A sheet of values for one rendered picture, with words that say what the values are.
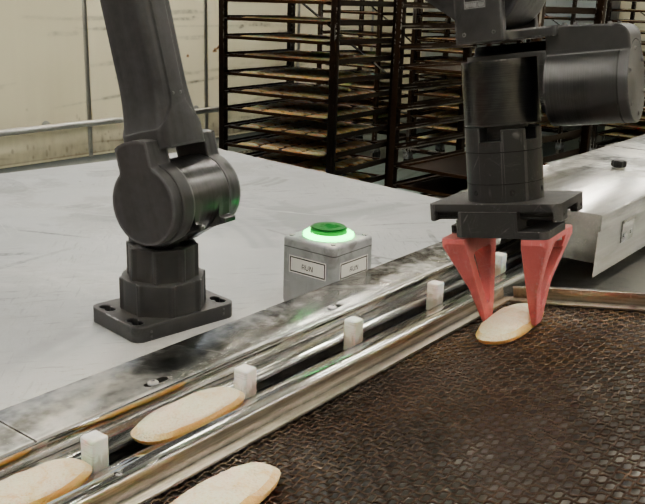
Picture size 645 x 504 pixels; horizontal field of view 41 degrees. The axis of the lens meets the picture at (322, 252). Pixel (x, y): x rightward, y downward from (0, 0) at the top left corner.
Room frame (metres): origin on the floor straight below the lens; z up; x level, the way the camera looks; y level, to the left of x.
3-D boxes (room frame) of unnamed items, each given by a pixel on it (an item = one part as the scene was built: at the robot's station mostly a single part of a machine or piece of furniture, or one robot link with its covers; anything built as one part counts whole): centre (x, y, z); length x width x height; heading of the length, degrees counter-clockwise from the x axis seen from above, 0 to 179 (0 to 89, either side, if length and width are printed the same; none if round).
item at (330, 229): (0.89, -0.01, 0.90); 0.04 x 0.04 x 0.02
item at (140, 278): (0.82, 0.16, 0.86); 0.12 x 0.09 x 0.08; 135
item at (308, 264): (0.89, -0.01, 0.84); 0.08 x 0.08 x 0.11; 52
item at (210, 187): (0.82, 0.14, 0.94); 0.09 x 0.05 x 0.10; 59
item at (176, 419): (0.55, 0.09, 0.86); 0.10 x 0.04 x 0.01; 142
